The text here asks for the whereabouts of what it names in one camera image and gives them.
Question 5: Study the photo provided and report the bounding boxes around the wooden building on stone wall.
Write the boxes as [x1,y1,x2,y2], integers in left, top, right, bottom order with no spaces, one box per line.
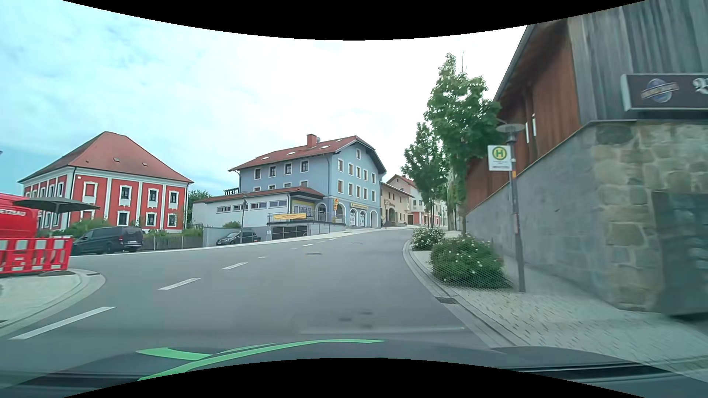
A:
[464,0,708,317]

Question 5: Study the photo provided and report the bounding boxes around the bus stop sign on lamp post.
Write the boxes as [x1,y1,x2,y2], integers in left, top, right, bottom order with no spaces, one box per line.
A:
[487,123,527,293]

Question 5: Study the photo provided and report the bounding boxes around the cream building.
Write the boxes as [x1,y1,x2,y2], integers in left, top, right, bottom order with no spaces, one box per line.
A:
[380,182,413,227]

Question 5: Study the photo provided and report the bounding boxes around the road markings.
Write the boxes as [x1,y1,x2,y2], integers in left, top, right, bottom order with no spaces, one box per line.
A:
[10,237,465,341]

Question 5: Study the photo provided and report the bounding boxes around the dark parasol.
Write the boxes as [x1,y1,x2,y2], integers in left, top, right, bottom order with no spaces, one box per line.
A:
[12,197,101,230]

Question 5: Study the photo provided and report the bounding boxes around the dark car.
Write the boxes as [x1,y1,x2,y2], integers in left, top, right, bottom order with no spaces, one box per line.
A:
[216,230,261,246]

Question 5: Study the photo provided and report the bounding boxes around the car's own bonnet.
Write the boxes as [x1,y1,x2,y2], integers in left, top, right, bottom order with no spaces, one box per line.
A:
[0,338,708,398]

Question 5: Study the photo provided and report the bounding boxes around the flowering bush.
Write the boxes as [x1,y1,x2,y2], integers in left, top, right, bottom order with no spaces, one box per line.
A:
[410,226,447,251]
[430,234,512,290]

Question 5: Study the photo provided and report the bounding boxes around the pale paved pavement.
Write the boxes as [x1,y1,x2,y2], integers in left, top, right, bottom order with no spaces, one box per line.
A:
[0,269,106,335]

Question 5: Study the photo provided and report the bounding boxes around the black van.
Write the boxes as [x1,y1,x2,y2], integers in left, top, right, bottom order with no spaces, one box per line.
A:
[71,226,145,256]

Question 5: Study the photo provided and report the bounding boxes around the tall green tree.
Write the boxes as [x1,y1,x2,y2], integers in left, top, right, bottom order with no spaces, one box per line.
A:
[424,53,507,235]
[400,122,449,228]

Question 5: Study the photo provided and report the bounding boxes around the blue building with red roof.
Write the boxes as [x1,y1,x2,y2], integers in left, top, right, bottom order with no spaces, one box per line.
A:
[191,133,387,241]

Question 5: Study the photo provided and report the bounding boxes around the red and white barrier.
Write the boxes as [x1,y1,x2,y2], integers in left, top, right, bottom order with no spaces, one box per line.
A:
[0,237,74,276]

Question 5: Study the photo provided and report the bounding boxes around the red and white building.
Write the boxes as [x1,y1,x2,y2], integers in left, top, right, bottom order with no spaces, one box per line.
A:
[17,131,194,233]

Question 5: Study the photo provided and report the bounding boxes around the grey paved pavement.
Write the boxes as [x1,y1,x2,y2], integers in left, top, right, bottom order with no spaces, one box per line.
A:
[412,229,708,382]

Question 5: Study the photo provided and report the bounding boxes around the grey asphalt road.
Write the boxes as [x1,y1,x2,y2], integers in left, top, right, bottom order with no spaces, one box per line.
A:
[0,227,515,382]

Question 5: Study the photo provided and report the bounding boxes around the grey fence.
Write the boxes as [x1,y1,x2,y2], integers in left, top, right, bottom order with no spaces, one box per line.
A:
[141,234,204,252]

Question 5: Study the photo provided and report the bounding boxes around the pale building with red roof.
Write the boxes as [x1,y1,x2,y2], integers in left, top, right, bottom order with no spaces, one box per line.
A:
[386,174,449,227]

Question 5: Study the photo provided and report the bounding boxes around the red vehicle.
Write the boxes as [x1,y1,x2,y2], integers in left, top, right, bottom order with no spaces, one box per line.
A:
[0,193,39,240]

